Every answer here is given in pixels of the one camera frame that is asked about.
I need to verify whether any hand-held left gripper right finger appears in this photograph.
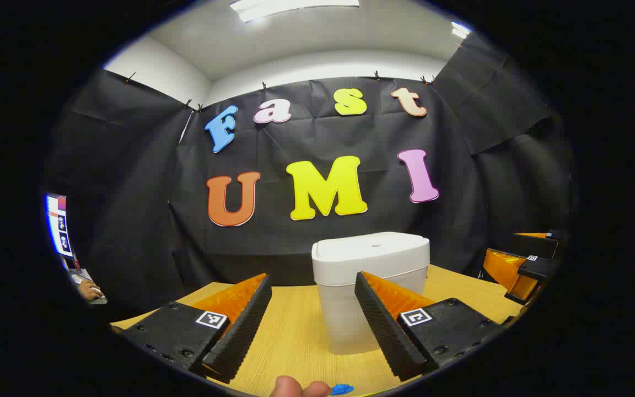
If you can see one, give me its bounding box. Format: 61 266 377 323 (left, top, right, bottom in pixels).
354 271 503 382

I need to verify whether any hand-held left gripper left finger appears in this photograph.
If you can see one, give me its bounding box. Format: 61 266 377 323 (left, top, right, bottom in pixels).
121 272 273 385

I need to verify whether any white desktop garbage bin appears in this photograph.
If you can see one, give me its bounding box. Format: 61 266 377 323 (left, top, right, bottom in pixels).
311 232 431 355

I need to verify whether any wooden desktop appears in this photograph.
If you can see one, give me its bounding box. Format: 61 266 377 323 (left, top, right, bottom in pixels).
109 264 528 397

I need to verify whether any black backdrop cloth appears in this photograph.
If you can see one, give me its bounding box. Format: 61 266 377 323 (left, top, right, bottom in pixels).
42 33 577 320

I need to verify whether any white side desk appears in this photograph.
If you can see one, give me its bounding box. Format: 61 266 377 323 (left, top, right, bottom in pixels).
64 258 109 305

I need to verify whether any computer monitor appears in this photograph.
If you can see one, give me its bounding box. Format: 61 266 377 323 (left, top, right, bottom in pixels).
46 193 76 260

